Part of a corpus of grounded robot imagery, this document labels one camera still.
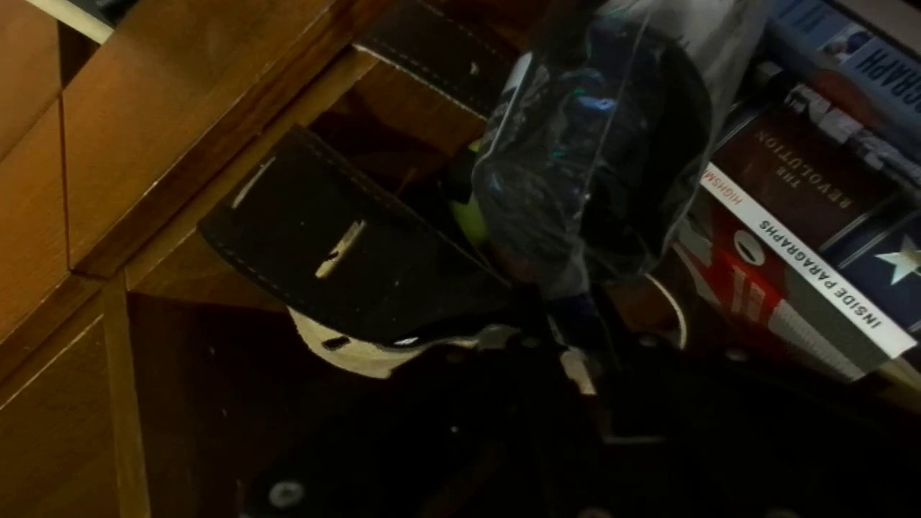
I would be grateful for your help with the dark brown revolution book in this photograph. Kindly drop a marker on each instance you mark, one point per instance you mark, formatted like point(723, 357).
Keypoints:
point(806, 173)

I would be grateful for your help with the blue star cover book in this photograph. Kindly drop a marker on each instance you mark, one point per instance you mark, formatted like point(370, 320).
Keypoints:
point(893, 268)

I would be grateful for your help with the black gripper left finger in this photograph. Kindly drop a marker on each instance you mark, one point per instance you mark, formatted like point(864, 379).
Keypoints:
point(462, 433)

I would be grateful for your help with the white spine paragraphs book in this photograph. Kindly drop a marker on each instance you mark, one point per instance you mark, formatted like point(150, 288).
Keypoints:
point(816, 268)

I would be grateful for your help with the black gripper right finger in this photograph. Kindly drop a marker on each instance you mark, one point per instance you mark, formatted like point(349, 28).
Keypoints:
point(749, 441)

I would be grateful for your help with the brown wooden shelving cabinet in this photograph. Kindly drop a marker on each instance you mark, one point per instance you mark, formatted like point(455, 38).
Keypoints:
point(192, 97)

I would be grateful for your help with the red striped cover book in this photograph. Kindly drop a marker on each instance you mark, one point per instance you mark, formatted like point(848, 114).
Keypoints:
point(739, 278)

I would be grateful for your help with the dark object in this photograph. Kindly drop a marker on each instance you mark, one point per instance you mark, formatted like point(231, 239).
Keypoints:
point(623, 115)

